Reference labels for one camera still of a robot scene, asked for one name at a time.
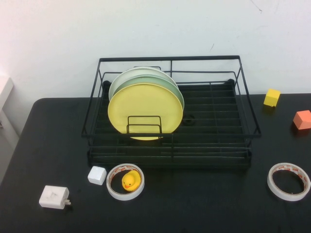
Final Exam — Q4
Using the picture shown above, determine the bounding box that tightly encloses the mint green plate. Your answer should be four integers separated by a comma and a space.
112, 75, 186, 115

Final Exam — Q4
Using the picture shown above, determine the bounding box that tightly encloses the white tape roll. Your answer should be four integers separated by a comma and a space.
267, 162, 311, 202
106, 163, 146, 201

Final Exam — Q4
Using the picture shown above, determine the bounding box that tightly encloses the black wire dish rack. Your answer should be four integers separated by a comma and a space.
81, 55, 262, 170

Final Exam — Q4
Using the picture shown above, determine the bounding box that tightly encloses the yellow rubber duck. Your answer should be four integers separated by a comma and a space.
121, 169, 142, 192

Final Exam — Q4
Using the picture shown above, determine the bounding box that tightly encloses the white cube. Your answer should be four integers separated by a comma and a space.
87, 166, 107, 186

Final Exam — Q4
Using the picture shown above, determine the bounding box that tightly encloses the yellow cube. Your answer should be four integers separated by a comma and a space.
263, 88, 281, 107

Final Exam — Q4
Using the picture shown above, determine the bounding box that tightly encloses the orange cube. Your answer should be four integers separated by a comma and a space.
293, 110, 311, 131

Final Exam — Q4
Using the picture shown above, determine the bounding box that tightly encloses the white power adapter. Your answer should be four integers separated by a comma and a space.
38, 185, 72, 209

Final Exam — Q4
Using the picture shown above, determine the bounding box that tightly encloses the pale cream plate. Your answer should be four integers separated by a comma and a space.
108, 67, 179, 100

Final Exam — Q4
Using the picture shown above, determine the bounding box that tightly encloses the white side cabinet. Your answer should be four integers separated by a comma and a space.
0, 77, 21, 187

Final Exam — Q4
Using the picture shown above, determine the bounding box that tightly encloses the yellow plate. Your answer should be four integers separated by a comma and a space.
107, 83, 184, 141

